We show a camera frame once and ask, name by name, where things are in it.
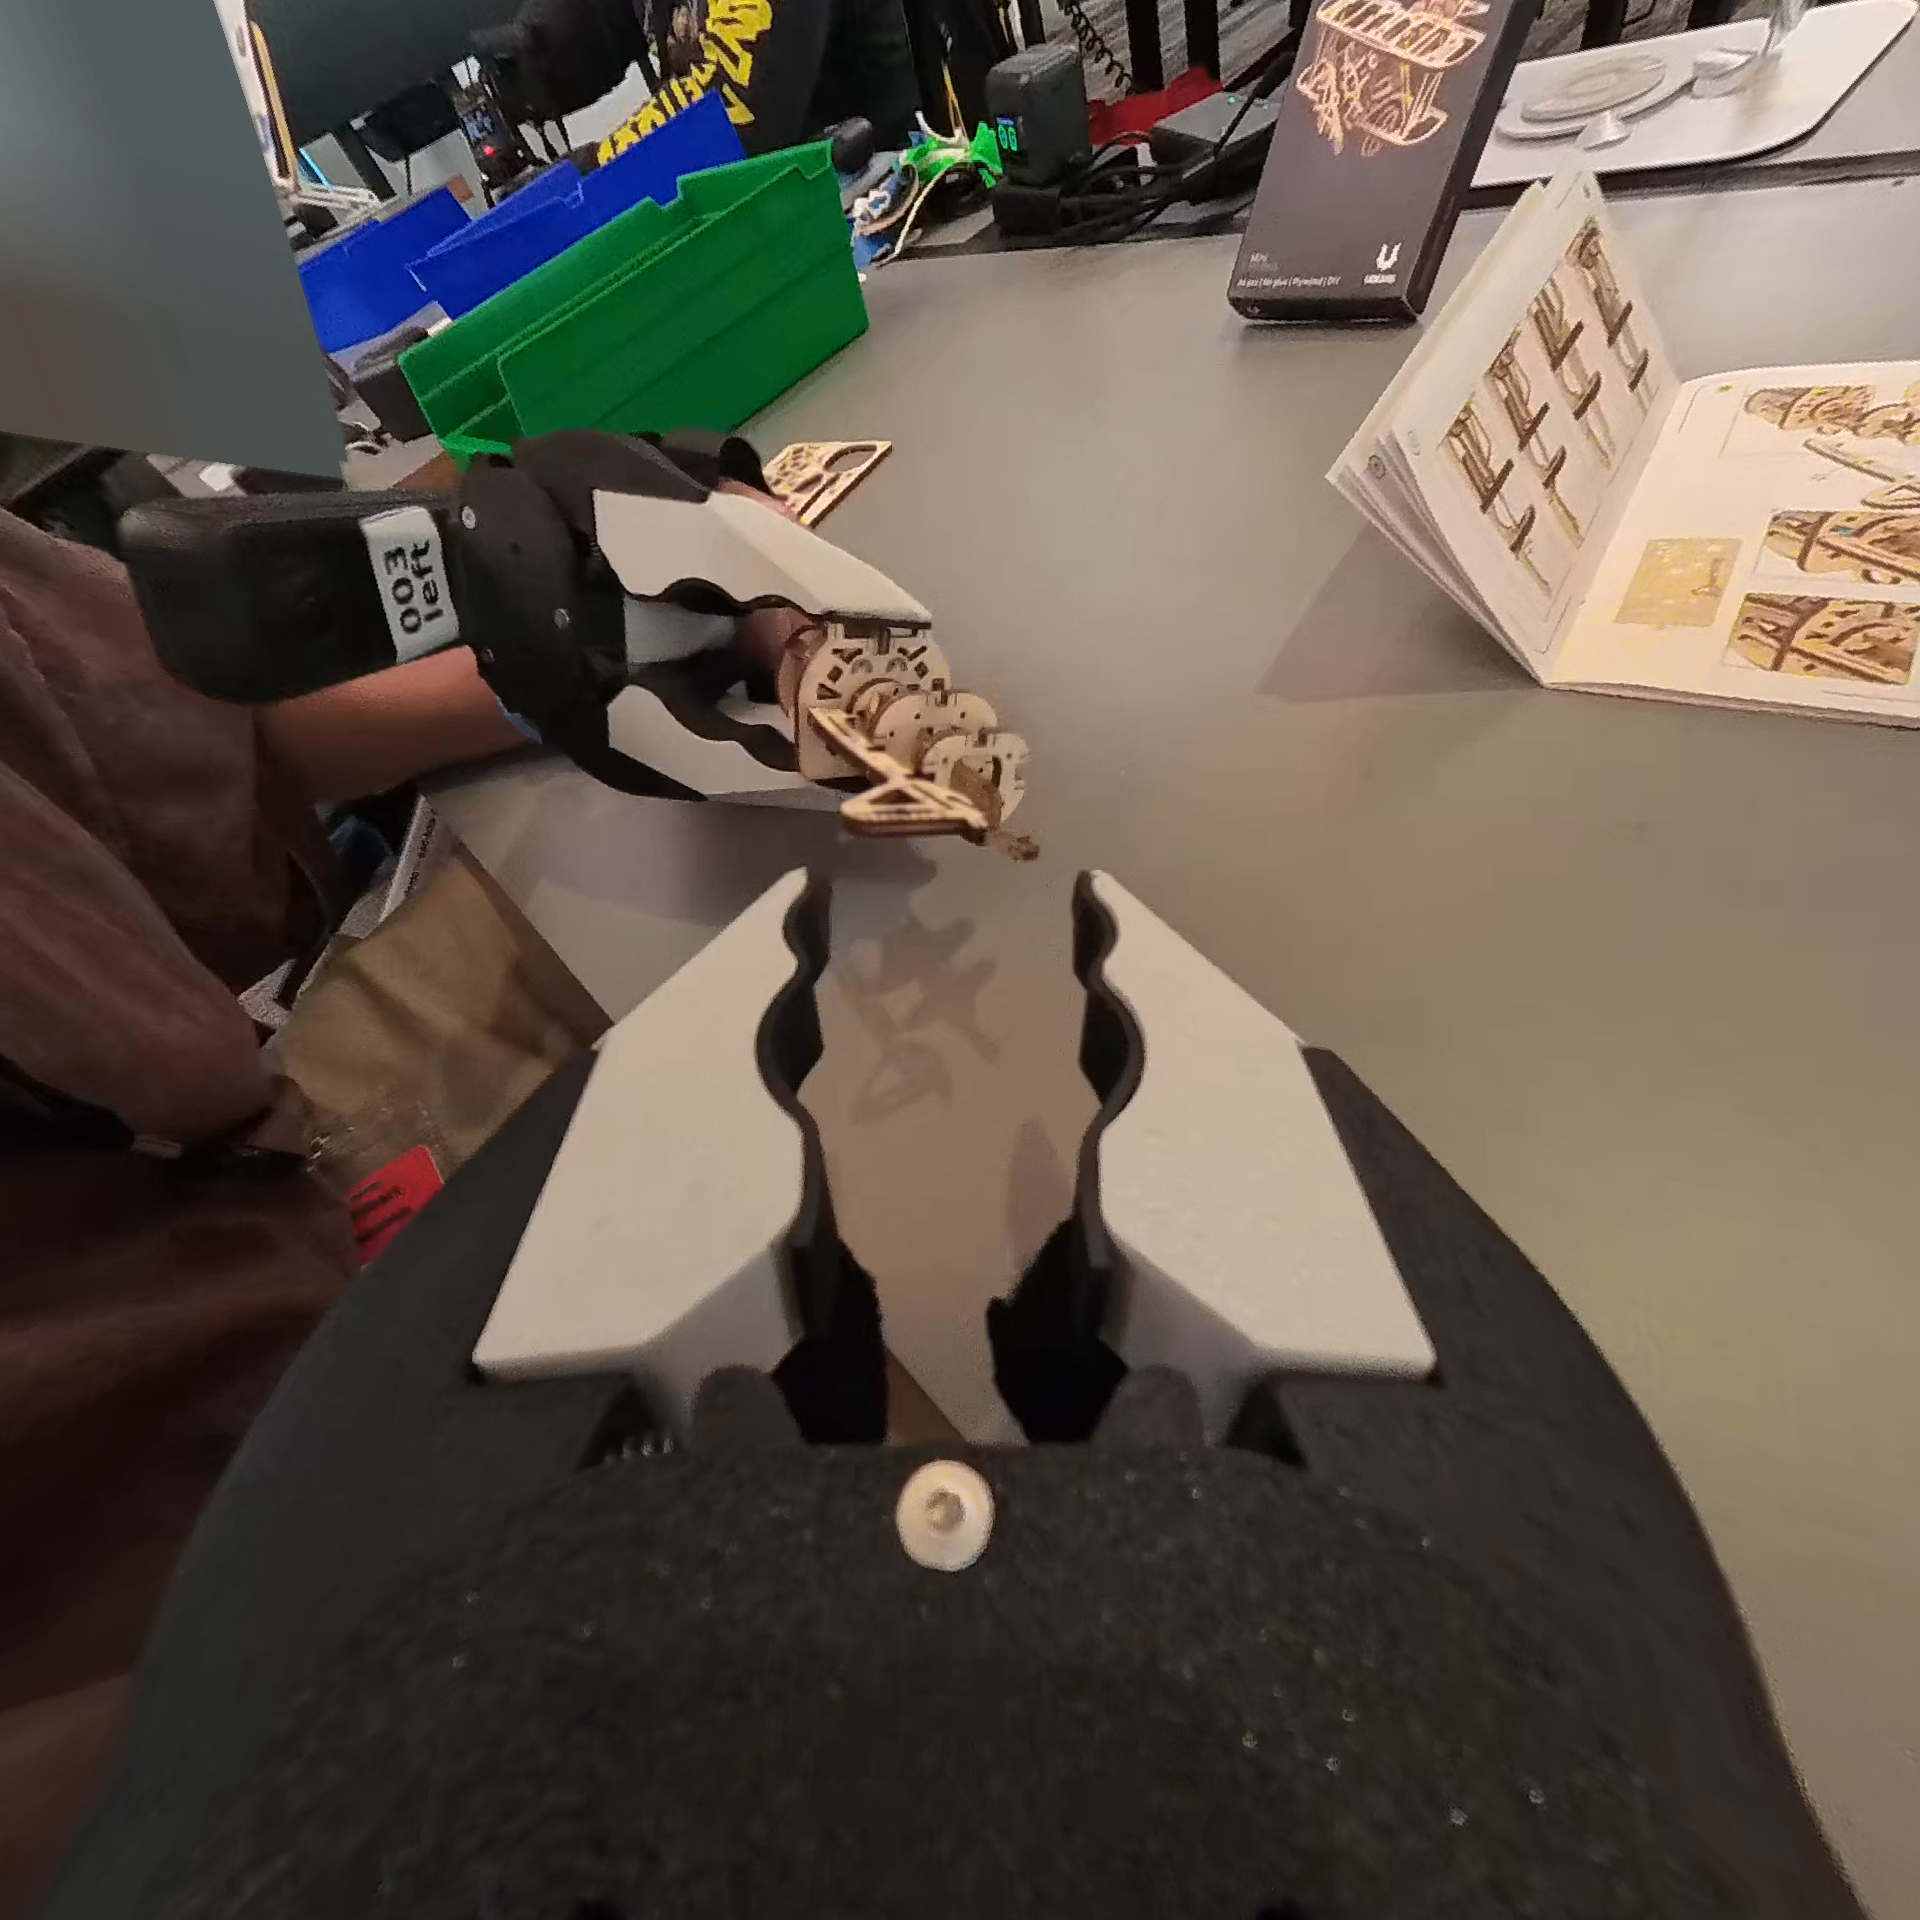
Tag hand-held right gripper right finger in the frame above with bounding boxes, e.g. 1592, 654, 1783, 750
984, 866, 1439, 1447

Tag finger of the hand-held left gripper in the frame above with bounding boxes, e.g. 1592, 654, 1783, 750
587, 482, 935, 632
604, 674, 860, 808

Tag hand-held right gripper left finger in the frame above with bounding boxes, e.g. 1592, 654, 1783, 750
472, 865, 889, 1447

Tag punched wooden parts sheet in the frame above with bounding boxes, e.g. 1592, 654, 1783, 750
759, 434, 897, 531

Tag wooden model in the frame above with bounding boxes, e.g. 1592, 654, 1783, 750
791, 622, 1043, 868

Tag person's left forearm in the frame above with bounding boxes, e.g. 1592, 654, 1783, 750
254, 660, 546, 787

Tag person's left hand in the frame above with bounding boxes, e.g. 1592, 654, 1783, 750
726, 600, 827, 710

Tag large green plastic bin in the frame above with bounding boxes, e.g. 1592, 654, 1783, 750
396, 139, 871, 461

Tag red badge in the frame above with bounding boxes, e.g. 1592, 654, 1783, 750
343, 1144, 448, 1273

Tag blue plastic bin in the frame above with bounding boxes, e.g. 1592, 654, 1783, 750
294, 184, 479, 359
408, 91, 752, 321

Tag instruction booklet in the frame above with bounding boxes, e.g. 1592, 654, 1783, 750
1326, 164, 1920, 732

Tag black kit box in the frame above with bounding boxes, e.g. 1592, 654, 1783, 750
1224, 0, 1548, 324

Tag white round disc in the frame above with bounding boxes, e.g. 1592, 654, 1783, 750
1514, 52, 1673, 145

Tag green and white cords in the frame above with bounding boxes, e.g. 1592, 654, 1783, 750
896, 120, 1003, 194

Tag black lanyard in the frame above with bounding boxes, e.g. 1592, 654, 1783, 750
0, 1080, 323, 1189

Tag black cables pile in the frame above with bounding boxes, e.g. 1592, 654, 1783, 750
1085, 61, 1291, 242

